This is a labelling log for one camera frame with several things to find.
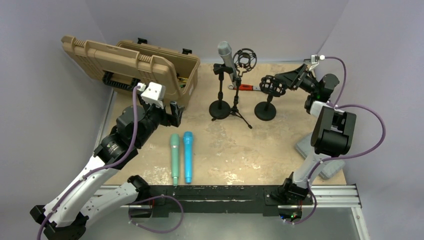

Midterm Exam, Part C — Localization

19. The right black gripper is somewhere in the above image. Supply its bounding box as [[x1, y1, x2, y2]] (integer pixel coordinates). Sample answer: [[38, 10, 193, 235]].
[[274, 64, 319, 96]]

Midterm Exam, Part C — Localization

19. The black round-base shock-mount stand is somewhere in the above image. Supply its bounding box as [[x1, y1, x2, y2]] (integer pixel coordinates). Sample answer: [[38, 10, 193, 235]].
[[254, 75, 288, 121]]

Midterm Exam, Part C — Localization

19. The blue microphone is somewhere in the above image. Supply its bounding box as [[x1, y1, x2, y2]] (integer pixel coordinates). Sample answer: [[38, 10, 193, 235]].
[[182, 131, 194, 184]]

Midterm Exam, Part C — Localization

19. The green microphone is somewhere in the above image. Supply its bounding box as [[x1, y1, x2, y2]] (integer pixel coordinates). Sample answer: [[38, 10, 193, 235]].
[[170, 133, 180, 187]]

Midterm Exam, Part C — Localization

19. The black tripod shock-mount stand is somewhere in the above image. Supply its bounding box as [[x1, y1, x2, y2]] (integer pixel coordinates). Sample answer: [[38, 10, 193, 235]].
[[229, 48, 257, 129]]

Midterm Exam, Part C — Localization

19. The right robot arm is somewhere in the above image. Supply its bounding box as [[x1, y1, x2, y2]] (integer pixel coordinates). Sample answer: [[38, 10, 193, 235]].
[[270, 64, 357, 204]]

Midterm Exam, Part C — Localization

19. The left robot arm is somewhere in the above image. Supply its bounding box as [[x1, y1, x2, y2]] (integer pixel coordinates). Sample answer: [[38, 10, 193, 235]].
[[30, 101, 184, 240]]

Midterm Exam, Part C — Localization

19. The black round-base clip stand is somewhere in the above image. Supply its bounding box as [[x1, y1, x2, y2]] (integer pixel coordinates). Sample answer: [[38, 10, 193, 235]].
[[208, 63, 234, 121]]

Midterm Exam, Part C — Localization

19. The grey microphone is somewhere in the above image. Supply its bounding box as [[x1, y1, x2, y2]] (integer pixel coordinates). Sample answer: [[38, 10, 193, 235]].
[[217, 41, 238, 89]]

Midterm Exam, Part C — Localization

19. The tan plastic tool case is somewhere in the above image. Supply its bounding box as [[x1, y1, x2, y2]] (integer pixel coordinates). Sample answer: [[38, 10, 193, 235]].
[[61, 35, 200, 108]]

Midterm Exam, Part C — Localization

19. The grey plastic case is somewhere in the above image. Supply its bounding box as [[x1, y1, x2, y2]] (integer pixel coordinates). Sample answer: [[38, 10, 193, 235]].
[[294, 132, 346, 180]]

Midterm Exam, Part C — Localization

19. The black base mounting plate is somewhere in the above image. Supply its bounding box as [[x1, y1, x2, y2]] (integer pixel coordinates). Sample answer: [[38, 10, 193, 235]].
[[131, 185, 314, 219]]

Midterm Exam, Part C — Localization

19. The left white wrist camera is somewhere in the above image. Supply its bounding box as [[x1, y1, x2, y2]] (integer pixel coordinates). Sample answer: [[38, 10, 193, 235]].
[[136, 82, 166, 109]]

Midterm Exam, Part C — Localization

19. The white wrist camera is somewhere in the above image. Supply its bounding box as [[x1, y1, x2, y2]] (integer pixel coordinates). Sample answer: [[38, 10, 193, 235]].
[[136, 82, 166, 109], [303, 54, 326, 72]]

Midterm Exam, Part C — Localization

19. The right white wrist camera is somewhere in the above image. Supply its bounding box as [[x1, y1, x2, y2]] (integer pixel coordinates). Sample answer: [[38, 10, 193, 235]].
[[303, 54, 326, 72]]

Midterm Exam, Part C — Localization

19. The red-handled adjustable wrench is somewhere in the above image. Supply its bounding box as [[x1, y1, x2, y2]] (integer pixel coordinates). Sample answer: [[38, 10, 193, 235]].
[[228, 84, 261, 92]]

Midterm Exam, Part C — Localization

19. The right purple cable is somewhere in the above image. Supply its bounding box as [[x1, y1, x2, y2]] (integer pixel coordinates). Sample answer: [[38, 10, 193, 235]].
[[284, 56, 387, 226]]

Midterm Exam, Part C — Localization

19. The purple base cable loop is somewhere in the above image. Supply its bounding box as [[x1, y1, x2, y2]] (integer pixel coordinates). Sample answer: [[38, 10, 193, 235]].
[[127, 194, 185, 235]]

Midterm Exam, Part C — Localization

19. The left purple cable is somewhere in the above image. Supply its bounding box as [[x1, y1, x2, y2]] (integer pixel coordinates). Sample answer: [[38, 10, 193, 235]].
[[35, 86, 142, 240]]

